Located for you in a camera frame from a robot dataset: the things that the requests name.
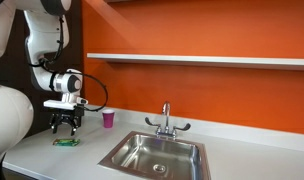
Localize long white wall shelf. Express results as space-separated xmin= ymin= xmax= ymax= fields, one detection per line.
xmin=86 ymin=52 xmax=304 ymax=72

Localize chrome faucet with black handles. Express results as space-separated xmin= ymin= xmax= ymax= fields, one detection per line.
xmin=144 ymin=101 xmax=192 ymax=140

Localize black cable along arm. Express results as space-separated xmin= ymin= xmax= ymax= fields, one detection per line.
xmin=28 ymin=15 xmax=66 ymax=73

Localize black looping camera cable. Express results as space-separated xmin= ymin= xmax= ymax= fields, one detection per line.
xmin=75 ymin=72 xmax=109 ymax=113

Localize stainless steel sink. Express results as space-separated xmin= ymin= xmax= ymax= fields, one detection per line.
xmin=97 ymin=130 xmax=211 ymax=180

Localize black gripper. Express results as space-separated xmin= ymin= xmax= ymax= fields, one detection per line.
xmin=49 ymin=107 xmax=85 ymax=137

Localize purple plastic cup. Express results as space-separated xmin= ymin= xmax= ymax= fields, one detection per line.
xmin=102 ymin=109 xmax=116 ymax=129

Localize green granola bar snack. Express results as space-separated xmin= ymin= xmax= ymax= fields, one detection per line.
xmin=52 ymin=137 xmax=81 ymax=148

